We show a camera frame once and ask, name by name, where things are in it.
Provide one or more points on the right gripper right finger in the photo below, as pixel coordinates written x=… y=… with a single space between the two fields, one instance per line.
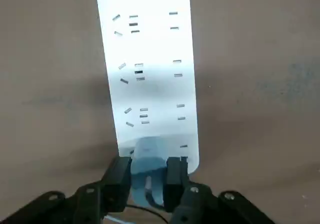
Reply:
x=175 y=179

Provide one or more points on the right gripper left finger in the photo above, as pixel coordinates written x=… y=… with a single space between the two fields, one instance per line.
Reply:
x=117 y=184

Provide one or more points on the white power strip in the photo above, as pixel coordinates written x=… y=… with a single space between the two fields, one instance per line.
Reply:
x=150 y=46

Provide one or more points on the light blue phone charger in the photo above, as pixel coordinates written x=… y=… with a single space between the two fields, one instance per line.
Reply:
x=140 y=169

